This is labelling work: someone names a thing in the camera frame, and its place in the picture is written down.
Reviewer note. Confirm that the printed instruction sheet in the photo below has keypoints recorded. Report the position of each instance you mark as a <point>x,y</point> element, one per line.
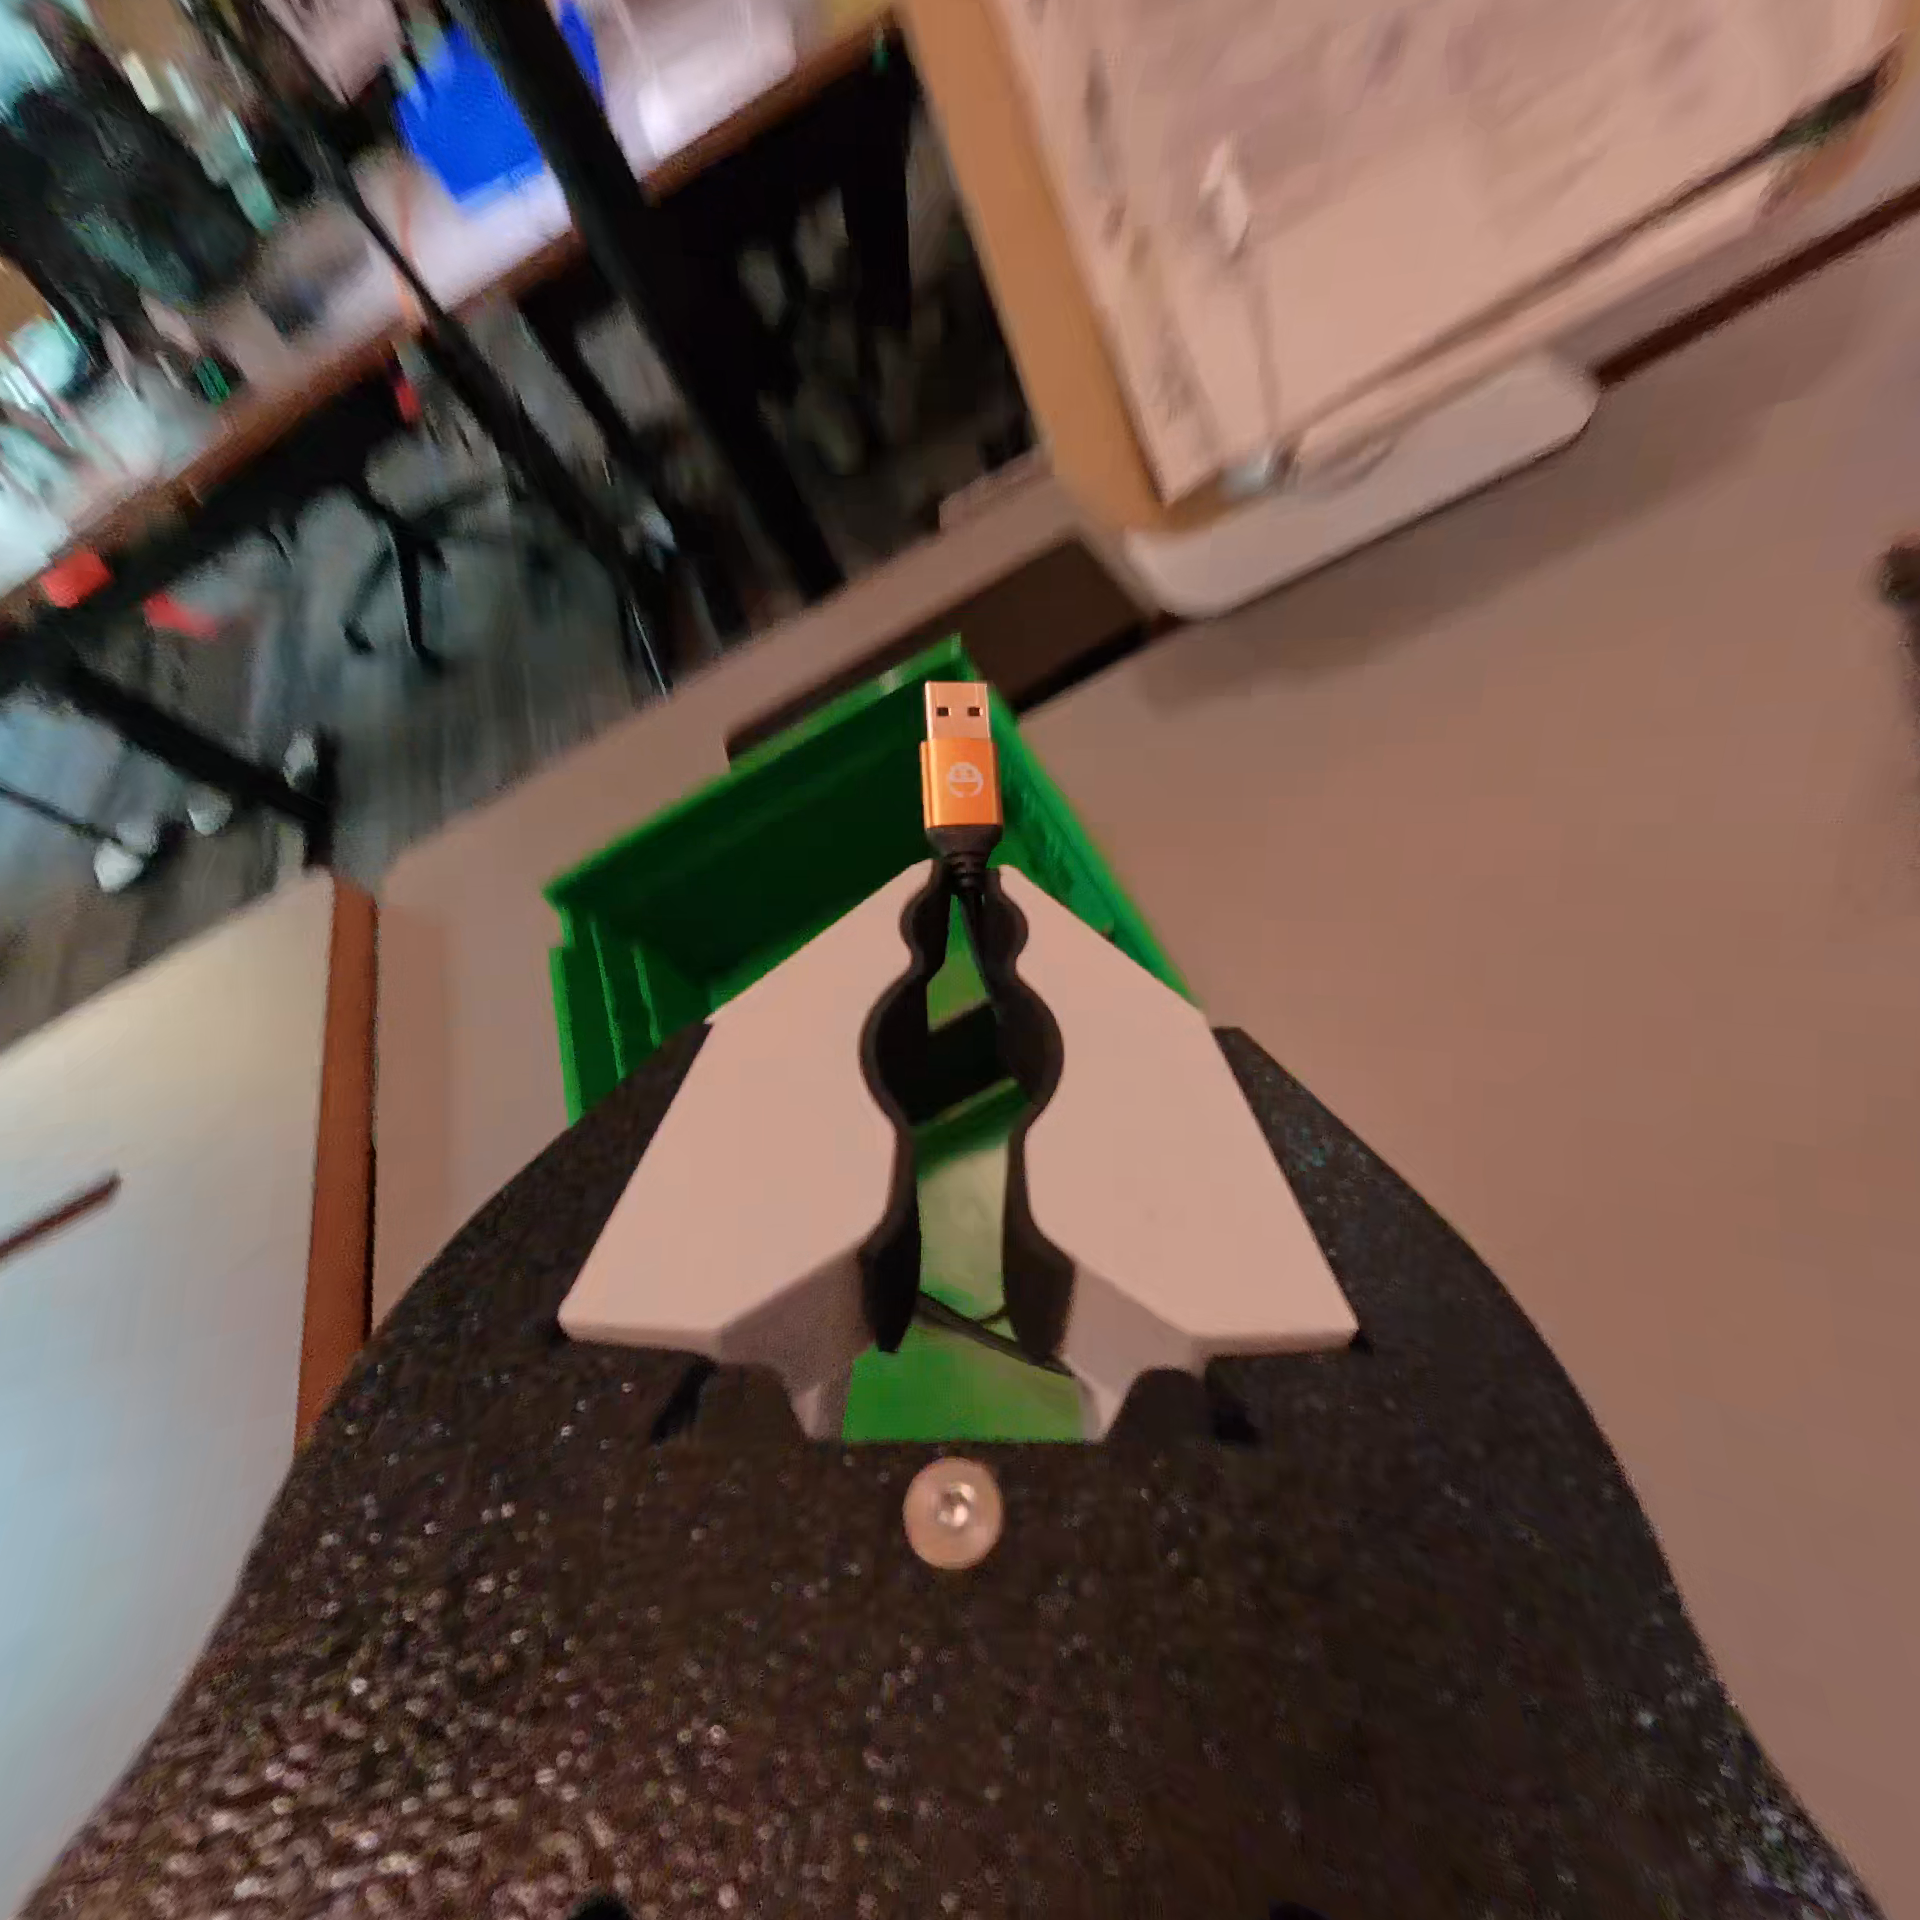
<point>1350,226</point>

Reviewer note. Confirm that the green plastic bin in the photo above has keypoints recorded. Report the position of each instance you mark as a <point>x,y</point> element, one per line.
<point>721,901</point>

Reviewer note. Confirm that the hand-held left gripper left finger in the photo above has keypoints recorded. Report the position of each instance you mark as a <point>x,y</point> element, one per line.
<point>721,1200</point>

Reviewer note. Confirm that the small blue plastic bin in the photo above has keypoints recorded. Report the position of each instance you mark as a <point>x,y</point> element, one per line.
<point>480,120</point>

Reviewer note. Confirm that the wooden desk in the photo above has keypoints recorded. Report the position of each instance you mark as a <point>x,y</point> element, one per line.
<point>300,394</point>

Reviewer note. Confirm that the wooden document stand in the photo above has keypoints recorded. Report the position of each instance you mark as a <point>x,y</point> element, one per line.
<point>1037,301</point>

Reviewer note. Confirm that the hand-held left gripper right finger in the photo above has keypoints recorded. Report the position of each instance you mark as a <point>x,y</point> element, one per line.
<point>1184,1200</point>

